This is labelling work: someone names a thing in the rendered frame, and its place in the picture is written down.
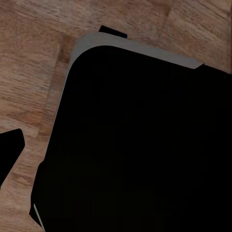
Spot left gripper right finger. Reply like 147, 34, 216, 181
217, 129, 232, 167

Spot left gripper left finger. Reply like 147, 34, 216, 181
0, 129, 25, 187

